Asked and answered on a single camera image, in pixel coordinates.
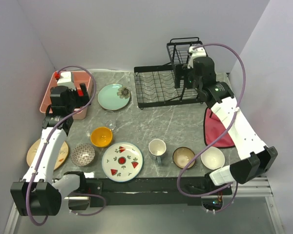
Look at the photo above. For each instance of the mint green flower plate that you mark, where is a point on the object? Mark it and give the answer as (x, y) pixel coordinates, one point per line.
(114, 97)

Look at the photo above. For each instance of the pink red cloth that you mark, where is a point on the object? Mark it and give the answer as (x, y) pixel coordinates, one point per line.
(213, 128)

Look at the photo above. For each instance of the white bowl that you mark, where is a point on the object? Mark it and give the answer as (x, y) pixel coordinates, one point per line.
(213, 158)

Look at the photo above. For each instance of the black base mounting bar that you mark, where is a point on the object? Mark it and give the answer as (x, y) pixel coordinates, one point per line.
(139, 191)

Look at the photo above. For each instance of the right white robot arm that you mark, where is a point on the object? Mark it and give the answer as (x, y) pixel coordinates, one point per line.
(256, 157)

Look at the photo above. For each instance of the patterned purple bowl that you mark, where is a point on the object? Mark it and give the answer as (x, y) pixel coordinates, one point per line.
(82, 155)

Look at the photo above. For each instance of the white grey mug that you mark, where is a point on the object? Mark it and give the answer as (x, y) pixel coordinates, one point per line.
(157, 148)

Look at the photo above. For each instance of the brown glazed bowl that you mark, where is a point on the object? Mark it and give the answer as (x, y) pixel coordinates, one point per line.
(182, 156)

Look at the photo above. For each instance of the beige bird plate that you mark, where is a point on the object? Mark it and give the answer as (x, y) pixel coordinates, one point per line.
(63, 154)

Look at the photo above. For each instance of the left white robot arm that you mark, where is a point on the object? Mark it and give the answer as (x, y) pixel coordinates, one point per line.
(35, 194)

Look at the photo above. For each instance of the black wire dish rack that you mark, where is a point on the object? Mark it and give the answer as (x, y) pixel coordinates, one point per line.
(155, 85)

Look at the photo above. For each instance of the orange bowl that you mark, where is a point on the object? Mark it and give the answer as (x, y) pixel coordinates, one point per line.
(101, 137)

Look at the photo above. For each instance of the aluminium rail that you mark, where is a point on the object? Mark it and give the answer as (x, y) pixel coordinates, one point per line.
(257, 187)

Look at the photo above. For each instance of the clear faceted drinking glass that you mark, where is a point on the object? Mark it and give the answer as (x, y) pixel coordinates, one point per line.
(109, 119)

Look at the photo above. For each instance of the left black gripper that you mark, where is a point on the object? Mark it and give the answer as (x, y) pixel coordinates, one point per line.
(83, 100)

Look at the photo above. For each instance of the watermelon pattern plate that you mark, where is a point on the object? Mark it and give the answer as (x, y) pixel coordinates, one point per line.
(122, 162)

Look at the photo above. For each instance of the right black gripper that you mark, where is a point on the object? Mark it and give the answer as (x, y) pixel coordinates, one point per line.
(181, 70)

